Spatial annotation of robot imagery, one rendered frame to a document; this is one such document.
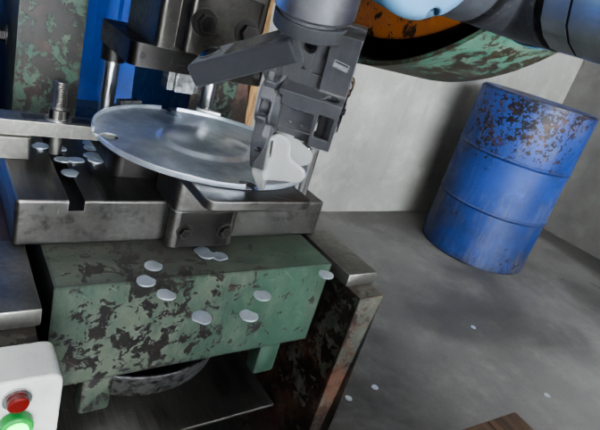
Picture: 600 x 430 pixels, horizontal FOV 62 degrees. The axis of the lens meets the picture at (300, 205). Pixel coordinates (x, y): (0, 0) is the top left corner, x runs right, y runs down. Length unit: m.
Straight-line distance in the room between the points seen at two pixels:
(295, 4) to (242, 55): 0.08
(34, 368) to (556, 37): 0.50
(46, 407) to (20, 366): 0.05
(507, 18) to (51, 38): 0.71
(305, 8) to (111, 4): 1.48
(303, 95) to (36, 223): 0.36
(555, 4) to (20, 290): 0.54
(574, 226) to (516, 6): 3.60
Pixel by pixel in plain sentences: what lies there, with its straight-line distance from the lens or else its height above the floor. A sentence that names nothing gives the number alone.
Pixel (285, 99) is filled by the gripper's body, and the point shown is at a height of 0.90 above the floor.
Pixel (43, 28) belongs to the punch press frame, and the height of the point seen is 0.84.
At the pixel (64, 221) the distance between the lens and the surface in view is 0.67.
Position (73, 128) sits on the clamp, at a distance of 0.76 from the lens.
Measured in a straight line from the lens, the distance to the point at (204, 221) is 0.69.
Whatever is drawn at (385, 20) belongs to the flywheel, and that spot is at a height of 1.00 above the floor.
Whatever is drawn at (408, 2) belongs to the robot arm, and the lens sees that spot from 0.33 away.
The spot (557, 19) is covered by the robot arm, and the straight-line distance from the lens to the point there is 0.38.
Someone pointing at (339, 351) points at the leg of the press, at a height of 0.52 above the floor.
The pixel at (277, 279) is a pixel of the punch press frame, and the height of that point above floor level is 0.63.
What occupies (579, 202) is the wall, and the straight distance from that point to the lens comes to 3.95.
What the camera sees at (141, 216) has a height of 0.68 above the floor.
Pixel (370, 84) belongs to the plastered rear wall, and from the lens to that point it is 2.60.
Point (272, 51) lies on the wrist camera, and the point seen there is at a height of 0.94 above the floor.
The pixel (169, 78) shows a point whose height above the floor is 0.84.
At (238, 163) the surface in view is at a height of 0.78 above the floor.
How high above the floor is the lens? 0.99
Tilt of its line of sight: 21 degrees down
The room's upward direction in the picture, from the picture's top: 17 degrees clockwise
